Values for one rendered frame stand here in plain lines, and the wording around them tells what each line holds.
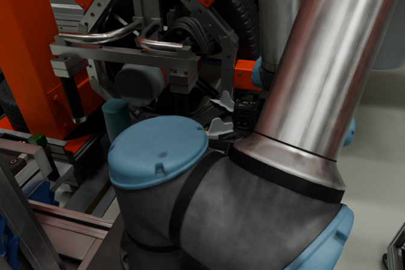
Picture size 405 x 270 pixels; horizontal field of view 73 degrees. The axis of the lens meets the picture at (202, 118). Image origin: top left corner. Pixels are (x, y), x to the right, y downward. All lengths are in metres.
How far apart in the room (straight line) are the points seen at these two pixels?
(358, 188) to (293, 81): 1.62
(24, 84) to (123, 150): 0.92
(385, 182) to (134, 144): 1.79
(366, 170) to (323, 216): 1.74
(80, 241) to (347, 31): 0.58
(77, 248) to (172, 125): 0.38
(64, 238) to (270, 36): 0.57
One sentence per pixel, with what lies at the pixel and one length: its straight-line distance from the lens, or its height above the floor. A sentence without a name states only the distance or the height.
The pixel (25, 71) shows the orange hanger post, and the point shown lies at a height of 0.83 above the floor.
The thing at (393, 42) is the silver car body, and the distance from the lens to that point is 1.34.
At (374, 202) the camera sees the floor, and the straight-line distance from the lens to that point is 1.84.
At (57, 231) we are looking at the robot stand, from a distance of 0.68.
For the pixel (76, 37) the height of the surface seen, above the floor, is 1.01.
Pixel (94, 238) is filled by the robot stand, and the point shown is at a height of 0.73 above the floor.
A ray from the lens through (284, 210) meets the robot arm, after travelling 0.25.
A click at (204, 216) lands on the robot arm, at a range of 0.27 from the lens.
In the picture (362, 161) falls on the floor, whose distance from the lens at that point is 2.06.
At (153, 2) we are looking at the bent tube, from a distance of 0.87.
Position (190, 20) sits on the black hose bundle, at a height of 1.04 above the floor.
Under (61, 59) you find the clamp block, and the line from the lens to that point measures 0.84.
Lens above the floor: 1.24
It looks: 35 degrees down
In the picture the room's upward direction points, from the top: straight up
